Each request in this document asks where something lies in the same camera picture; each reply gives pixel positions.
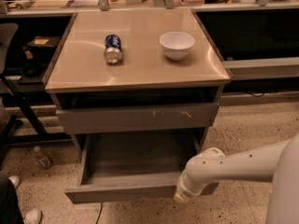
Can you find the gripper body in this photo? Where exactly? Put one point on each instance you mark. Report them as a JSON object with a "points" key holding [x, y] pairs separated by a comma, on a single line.
{"points": [[183, 190]]}

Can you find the grey drawer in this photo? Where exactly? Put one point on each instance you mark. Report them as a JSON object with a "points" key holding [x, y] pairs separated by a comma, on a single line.
{"points": [[132, 166], [137, 118]]}

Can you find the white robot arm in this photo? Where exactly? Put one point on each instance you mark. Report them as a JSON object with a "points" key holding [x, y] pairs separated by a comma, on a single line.
{"points": [[277, 164]]}

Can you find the grey top drawer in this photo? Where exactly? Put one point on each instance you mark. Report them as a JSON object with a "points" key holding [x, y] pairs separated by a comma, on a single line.
{"points": [[137, 118]]}

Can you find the grey drawer cabinet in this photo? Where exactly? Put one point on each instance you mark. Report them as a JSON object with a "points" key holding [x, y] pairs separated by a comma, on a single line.
{"points": [[81, 78]]}

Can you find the plastic bottle on floor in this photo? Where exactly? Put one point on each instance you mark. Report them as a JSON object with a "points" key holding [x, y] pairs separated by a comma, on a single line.
{"points": [[43, 157]]}

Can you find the white shoe lower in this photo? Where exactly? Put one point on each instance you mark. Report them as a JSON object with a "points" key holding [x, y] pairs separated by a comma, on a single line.
{"points": [[33, 217]]}

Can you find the white shoe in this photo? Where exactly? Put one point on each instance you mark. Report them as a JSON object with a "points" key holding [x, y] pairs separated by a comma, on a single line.
{"points": [[15, 180], [33, 217]]}

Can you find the white bowl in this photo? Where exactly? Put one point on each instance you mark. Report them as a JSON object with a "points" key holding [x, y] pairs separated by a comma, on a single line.
{"points": [[176, 45]]}

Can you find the blue soda can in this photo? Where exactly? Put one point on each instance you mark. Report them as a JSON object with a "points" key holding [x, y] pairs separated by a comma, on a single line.
{"points": [[112, 53]]}

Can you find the white shoe upper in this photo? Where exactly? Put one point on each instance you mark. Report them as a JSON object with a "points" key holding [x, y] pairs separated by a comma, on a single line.
{"points": [[15, 180]]}

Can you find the dark trouser leg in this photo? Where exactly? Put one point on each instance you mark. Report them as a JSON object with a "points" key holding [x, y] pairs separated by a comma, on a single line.
{"points": [[9, 209]]}

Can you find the black box with label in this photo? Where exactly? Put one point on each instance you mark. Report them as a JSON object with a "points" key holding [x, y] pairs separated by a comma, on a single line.
{"points": [[44, 45]]}

